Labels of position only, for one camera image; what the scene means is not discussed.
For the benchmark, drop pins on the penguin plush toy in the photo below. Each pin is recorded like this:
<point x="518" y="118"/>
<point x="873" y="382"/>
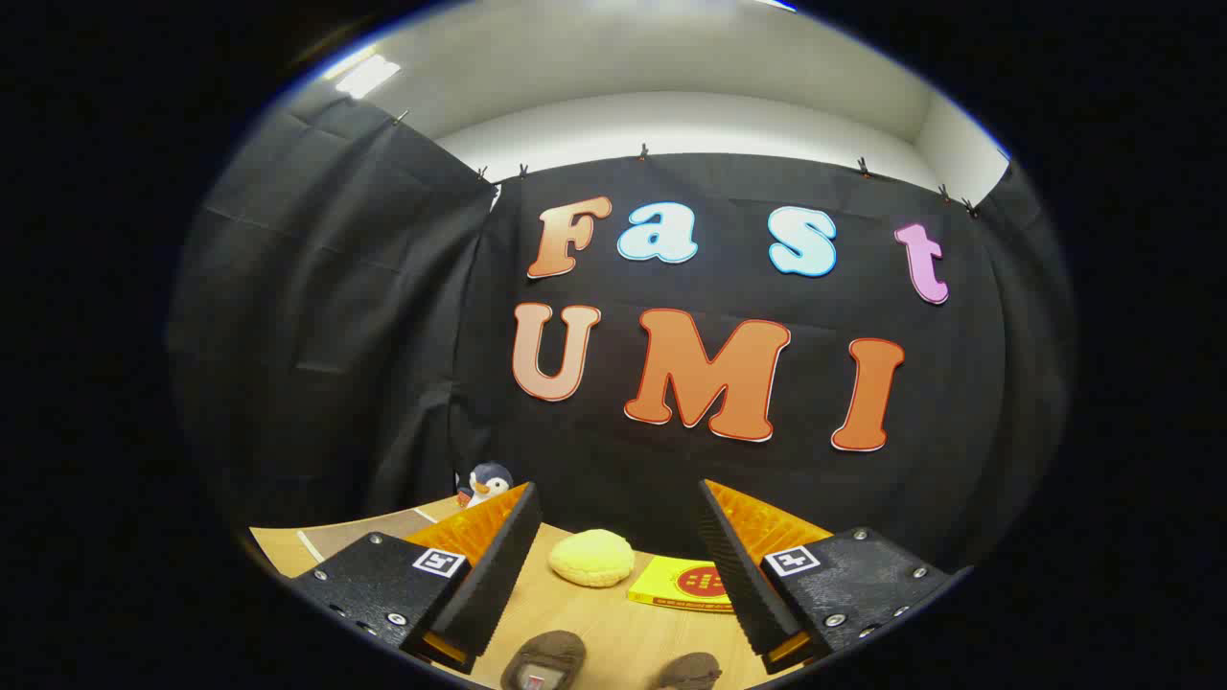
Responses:
<point x="491" y="484"/>

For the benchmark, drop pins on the yellow bread-shaped plush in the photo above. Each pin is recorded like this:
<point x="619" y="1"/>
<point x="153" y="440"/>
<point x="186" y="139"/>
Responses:
<point x="591" y="558"/>

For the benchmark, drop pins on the brown fuzzy shoe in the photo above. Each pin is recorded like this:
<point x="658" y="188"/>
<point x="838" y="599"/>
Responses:
<point x="546" y="656"/>
<point x="692" y="671"/>

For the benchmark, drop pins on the ceiling light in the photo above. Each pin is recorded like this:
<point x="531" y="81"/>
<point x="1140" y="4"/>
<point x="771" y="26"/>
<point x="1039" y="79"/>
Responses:
<point x="369" y="75"/>

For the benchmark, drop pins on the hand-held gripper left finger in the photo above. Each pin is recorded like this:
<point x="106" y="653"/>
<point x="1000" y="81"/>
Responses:
<point x="498" y="565"/>

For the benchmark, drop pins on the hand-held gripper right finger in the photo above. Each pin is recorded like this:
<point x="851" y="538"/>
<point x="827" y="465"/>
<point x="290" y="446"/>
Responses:
<point x="743" y="575"/>

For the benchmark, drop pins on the yellow book with red circle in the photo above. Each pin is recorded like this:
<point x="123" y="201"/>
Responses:
<point x="682" y="583"/>

